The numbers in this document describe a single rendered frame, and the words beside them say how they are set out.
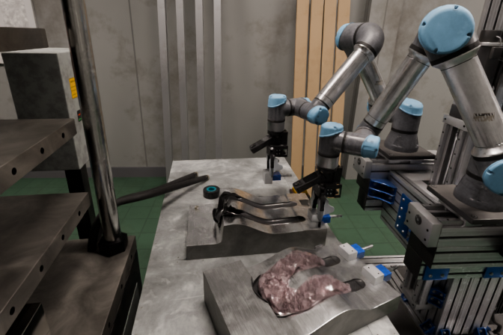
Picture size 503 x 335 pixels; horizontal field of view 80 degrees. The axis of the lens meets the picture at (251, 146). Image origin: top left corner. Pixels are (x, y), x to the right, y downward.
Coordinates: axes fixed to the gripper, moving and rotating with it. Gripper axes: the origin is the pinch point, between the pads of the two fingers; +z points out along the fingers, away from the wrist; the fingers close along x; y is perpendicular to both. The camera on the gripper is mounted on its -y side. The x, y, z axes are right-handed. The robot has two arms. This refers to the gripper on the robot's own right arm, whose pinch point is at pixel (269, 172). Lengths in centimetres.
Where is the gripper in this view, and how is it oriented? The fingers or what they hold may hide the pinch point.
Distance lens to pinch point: 137.5
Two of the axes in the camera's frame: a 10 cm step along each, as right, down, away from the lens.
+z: -0.2, 9.4, 3.5
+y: 9.9, -0.3, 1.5
